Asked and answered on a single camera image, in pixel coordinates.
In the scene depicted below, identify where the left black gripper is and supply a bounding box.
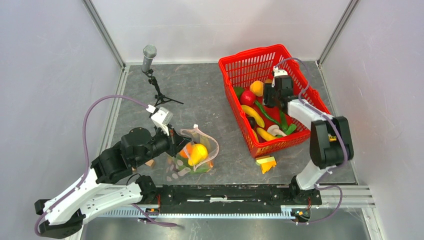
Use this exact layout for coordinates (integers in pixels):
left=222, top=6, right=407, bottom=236
left=134, top=121, right=193, bottom=167

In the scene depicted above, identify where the red plastic shopping basket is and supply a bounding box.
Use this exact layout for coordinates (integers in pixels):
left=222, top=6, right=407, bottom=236
left=218, top=44, right=329, bottom=158

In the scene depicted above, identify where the yellow toy banana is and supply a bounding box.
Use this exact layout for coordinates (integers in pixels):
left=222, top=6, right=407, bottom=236
left=256, top=127, right=278, bottom=142
left=241, top=104, right=265, bottom=128

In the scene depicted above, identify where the clear zip top bag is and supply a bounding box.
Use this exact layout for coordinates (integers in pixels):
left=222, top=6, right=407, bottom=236
left=165, top=124, right=220, bottom=183

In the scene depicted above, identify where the green toy bean pod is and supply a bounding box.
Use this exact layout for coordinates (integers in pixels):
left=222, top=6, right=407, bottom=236
left=177, top=161, right=214, bottom=174

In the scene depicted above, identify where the yellow toy cheese wedge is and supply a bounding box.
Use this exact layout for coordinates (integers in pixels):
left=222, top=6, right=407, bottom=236
left=255, top=155, right=277, bottom=174

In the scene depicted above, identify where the microphone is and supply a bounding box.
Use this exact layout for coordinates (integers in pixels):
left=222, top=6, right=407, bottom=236
left=141, top=44, right=184, bottom=107

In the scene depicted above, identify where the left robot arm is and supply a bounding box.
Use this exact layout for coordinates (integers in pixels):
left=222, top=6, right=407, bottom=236
left=34, top=127, right=192, bottom=239

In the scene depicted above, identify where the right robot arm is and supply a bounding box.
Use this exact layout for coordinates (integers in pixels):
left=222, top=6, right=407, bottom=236
left=263, top=75, right=354, bottom=204

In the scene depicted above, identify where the orange toy fruit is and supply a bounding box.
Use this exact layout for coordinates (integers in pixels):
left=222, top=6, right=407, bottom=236
left=249, top=80, right=264, bottom=97

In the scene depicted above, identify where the red toy apple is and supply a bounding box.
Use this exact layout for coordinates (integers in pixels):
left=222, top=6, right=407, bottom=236
left=239, top=90, right=257, bottom=106

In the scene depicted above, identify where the green chili pepper toy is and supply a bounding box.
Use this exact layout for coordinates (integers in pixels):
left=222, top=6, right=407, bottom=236
left=254, top=100, right=282, bottom=128

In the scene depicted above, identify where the dark toy plum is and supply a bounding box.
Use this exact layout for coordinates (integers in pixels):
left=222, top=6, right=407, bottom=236
left=246, top=116, right=257, bottom=129

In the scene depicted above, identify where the white toy garlic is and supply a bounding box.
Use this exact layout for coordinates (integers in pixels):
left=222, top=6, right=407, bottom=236
left=267, top=124, right=287, bottom=137

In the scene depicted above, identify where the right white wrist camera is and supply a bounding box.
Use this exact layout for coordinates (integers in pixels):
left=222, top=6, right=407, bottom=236
left=271, top=66, right=289, bottom=87

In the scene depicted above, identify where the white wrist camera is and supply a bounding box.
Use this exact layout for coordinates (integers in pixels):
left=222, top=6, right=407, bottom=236
left=271, top=66, right=289, bottom=87
left=146, top=104, right=173, bottom=136

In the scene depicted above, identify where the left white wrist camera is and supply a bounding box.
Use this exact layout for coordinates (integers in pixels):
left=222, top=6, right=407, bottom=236
left=146, top=104, right=173, bottom=136

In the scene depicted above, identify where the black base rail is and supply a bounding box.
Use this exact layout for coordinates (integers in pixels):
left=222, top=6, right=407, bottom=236
left=139, top=184, right=322, bottom=215

